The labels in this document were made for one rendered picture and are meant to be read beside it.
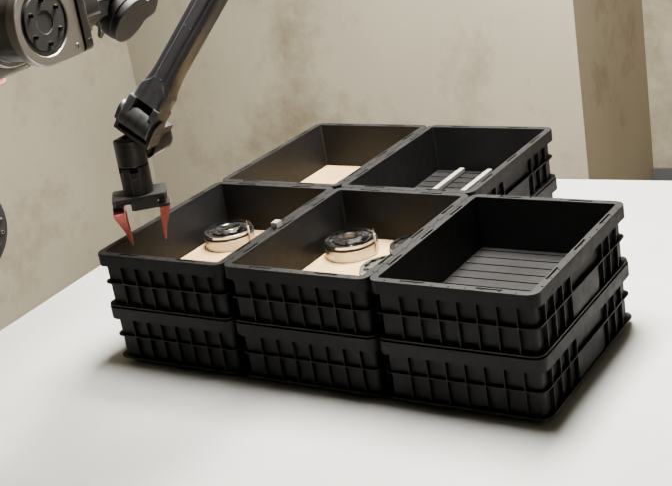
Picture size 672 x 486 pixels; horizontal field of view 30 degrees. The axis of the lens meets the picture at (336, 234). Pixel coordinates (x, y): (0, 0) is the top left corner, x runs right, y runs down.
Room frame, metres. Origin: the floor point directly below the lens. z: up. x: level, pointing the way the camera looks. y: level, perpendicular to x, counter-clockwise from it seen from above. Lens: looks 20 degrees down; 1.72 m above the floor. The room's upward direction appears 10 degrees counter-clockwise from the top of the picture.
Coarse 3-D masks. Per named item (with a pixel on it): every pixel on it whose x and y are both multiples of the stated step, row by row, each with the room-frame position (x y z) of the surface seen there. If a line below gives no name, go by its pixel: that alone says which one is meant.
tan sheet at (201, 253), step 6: (258, 234) 2.46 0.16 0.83; (204, 246) 2.44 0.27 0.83; (192, 252) 2.42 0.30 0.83; (198, 252) 2.41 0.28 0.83; (204, 252) 2.40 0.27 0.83; (210, 252) 2.40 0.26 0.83; (216, 252) 2.39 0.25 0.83; (222, 252) 2.39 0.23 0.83; (228, 252) 2.38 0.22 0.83; (186, 258) 2.39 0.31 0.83; (192, 258) 2.38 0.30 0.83; (198, 258) 2.38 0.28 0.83; (204, 258) 2.37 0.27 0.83; (210, 258) 2.36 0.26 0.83; (216, 258) 2.36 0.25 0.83; (222, 258) 2.35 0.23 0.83
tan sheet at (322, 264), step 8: (384, 240) 2.30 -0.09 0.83; (392, 240) 2.30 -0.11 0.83; (384, 248) 2.26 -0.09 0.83; (376, 256) 2.23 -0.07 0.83; (312, 264) 2.24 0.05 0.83; (320, 264) 2.23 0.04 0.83; (328, 264) 2.23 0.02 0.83; (336, 264) 2.22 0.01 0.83; (344, 264) 2.21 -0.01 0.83; (352, 264) 2.21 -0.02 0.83; (360, 264) 2.20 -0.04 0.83; (328, 272) 2.19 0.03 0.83; (336, 272) 2.18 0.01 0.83; (344, 272) 2.17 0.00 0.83; (352, 272) 2.17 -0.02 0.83
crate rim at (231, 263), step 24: (336, 192) 2.35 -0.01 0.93; (360, 192) 2.33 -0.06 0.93; (384, 192) 2.30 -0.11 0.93; (408, 192) 2.27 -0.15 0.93; (432, 192) 2.25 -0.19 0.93; (264, 240) 2.14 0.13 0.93; (408, 240) 2.02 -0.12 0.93; (240, 264) 2.04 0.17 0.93; (384, 264) 1.94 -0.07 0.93; (336, 288) 1.92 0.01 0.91; (360, 288) 1.89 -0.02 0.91
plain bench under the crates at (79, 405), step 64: (576, 192) 2.74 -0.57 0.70; (640, 192) 2.67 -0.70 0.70; (640, 256) 2.31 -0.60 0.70; (64, 320) 2.49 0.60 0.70; (640, 320) 2.03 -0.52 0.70; (0, 384) 2.22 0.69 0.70; (64, 384) 2.17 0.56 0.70; (128, 384) 2.12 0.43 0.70; (192, 384) 2.08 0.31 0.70; (256, 384) 2.03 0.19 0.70; (640, 384) 1.80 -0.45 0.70; (0, 448) 1.95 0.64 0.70; (64, 448) 1.91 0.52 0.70; (128, 448) 1.88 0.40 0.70; (192, 448) 1.84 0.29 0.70; (256, 448) 1.81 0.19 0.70; (320, 448) 1.77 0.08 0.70; (384, 448) 1.74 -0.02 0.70; (448, 448) 1.71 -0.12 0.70; (512, 448) 1.67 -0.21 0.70; (576, 448) 1.64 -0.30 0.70; (640, 448) 1.61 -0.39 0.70
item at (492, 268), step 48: (432, 240) 2.04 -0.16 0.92; (480, 240) 2.19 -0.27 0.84; (528, 240) 2.13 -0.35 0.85; (576, 240) 2.08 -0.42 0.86; (528, 288) 1.97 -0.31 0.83; (576, 288) 1.84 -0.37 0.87; (384, 336) 1.88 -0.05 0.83; (432, 336) 1.83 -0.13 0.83; (480, 336) 1.78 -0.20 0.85; (528, 336) 1.73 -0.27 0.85
